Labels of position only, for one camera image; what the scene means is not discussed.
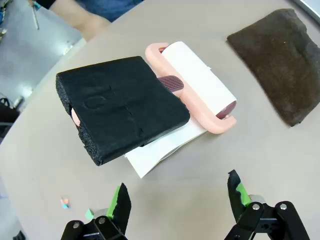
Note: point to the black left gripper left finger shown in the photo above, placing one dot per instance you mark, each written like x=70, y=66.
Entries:
x=120, y=210

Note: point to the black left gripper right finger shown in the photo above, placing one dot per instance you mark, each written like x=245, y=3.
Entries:
x=250, y=217

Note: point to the dark brown cloth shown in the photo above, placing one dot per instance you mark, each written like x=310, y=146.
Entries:
x=282, y=65

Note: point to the person's right hand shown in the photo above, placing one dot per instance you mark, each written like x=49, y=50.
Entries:
x=82, y=21

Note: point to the green paper scrap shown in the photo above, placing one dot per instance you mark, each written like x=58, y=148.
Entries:
x=89, y=214

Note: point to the teal paper scrap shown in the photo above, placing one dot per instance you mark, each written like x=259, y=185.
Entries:
x=65, y=206

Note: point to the white folded stand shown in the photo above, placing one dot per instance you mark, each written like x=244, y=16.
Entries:
x=142, y=160

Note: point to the orange paper scrap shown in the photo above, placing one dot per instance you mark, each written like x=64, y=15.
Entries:
x=64, y=200

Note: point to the thin pale stick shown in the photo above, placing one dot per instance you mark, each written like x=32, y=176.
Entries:
x=35, y=15

